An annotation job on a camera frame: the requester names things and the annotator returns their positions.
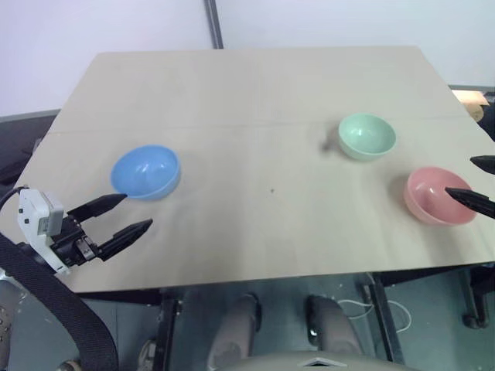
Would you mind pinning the grey metal pole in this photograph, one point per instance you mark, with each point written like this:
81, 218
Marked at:
213, 23

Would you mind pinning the brown cardboard box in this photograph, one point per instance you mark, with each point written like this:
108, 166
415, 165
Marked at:
470, 98

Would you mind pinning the blue bowl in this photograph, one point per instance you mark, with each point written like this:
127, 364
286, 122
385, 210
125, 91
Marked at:
147, 172

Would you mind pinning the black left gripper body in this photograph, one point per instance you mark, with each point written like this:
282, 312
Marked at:
71, 243

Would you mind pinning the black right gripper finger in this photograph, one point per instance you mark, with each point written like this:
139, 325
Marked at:
473, 201
486, 164

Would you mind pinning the black chair base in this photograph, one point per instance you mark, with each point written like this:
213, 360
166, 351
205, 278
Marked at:
479, 293

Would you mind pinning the grey curved housing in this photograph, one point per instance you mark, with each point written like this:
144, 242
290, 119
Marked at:
309, 361

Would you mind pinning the green bowl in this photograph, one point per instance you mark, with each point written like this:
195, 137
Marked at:
367, 135

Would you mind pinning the dark grey cabinet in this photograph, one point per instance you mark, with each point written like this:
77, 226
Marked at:
23, 147

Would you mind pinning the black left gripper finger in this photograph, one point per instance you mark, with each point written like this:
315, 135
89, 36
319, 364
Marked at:
123, 239
96, 205

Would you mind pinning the red bowl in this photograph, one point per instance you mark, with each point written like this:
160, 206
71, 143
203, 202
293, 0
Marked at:
429, 197

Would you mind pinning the black table leg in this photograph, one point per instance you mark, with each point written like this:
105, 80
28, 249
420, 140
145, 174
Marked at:
381, 317
170, 328

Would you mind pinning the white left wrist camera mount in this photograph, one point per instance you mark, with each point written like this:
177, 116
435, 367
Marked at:
33, 216

